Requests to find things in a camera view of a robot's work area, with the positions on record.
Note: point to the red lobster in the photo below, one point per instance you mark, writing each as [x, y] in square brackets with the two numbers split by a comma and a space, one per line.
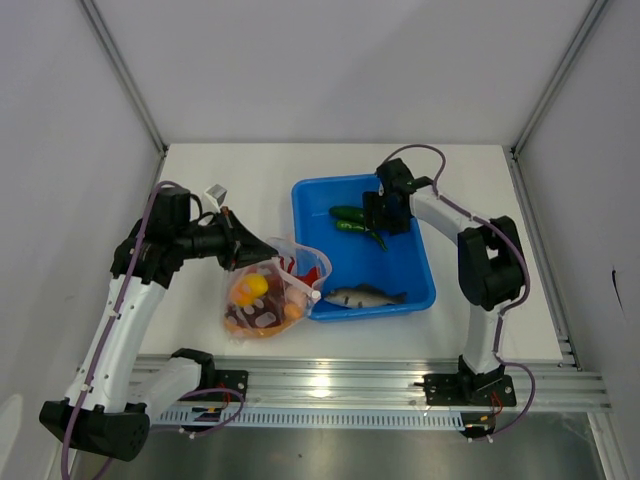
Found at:
[282, 274]

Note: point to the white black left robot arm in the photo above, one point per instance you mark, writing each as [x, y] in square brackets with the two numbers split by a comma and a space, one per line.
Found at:
[99, 413]

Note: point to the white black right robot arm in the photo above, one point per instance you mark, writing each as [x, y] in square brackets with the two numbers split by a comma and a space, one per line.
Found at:
[491, 269]

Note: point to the raw steak slice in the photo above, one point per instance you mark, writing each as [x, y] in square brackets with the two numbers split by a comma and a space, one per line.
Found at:
[258, 318]

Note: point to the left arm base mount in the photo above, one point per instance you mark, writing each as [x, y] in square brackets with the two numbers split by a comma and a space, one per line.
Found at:
[222, 386]

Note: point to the clear pink-dotted zip bag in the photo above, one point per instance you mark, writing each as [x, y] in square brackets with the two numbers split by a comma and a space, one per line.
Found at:
[305, 256]

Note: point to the beige egg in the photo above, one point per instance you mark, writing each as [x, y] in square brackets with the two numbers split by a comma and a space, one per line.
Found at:
[297, 297]

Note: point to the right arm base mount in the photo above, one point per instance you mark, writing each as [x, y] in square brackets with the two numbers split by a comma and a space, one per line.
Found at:
[468, 390]

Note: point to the green chili pepper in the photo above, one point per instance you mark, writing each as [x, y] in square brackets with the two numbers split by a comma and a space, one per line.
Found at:
[356, 228]

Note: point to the yellow mango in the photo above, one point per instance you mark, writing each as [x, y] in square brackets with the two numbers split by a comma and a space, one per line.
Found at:
[248, 289]

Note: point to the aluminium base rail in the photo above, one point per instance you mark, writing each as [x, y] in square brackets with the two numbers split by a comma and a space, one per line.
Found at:
[390, 384]

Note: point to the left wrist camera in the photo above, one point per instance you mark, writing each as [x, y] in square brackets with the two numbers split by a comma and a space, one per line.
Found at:
[213, 198]

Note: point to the green cucumber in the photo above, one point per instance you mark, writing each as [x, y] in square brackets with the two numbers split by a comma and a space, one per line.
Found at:
[348, 213]

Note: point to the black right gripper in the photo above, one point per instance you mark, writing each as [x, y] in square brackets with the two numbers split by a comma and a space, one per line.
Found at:
[372, 202]

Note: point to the grey fish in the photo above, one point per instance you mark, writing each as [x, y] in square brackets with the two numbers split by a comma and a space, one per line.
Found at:
[363, 296]

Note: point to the white slotted cable duct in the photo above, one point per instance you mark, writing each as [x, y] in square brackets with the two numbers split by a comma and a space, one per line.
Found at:
[411, 419]

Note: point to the blue plastic bin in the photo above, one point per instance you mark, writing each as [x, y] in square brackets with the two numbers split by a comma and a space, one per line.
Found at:
[400, 266]

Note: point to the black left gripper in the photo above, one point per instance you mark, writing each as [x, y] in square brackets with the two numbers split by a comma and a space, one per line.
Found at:
[241, 247]

